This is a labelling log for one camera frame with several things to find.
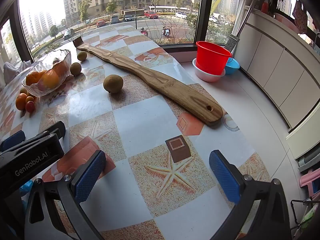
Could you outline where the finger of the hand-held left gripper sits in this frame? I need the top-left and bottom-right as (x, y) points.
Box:
(37, 121), (66, 140)
(0, 130), (26, 152)

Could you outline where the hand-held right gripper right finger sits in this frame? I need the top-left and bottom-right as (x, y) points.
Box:
(209, 150), (292, 240)

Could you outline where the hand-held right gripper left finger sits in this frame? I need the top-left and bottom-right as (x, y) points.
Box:
(24, 150), (107, 240)

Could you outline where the person's left hand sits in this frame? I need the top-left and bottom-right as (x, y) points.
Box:
(19, 179), (33, 197)

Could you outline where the mandarin orange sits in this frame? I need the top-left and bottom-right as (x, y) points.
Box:
(15, 93), (27, 111)

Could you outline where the large kiwi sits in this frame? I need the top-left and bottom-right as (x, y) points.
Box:
(103, 74), (124, 94)

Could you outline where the clear glass bowl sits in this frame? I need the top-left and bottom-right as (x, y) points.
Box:
(22, 49), (72, 97)

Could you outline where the printed checkered tablecloth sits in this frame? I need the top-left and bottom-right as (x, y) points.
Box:
(0, 25), (273, 240)

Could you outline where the grey plastic stool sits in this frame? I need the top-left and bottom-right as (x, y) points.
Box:
(297, 150), (320, 173)

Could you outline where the pink plastic stool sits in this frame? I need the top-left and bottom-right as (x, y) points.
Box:
(299, 167), (320, 195)

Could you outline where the green package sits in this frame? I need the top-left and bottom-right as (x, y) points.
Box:
(300, 206), (320, 230)

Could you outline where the white plastic basin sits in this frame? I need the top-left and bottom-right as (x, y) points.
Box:
(192, 58), (226, 83)

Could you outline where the long wooden board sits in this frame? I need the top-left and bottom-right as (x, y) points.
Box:
(73, 36), (224, 127)

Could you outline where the white cabinet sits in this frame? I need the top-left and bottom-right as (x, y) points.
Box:
(232, 11), (320, 160)

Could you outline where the blue plastic basin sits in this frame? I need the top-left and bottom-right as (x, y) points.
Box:
(224, 57), (241, 75)

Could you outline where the red plastic bucket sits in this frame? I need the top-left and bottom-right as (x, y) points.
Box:
(196, 41), (232, 75)

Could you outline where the mop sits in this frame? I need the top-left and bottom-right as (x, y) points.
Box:
(224, 4), (252, 54)

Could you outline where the white bus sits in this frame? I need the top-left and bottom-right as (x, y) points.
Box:
(148, 5), (192, 12)

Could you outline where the pink basin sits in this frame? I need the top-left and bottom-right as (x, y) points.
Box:
(274, 12), (300, 34)

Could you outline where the hanging pink cloth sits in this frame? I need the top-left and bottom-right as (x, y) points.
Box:
(292, 0), (308, 34)

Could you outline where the black window frame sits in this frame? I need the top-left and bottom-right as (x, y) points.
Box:
(0, 0), (248, 63)

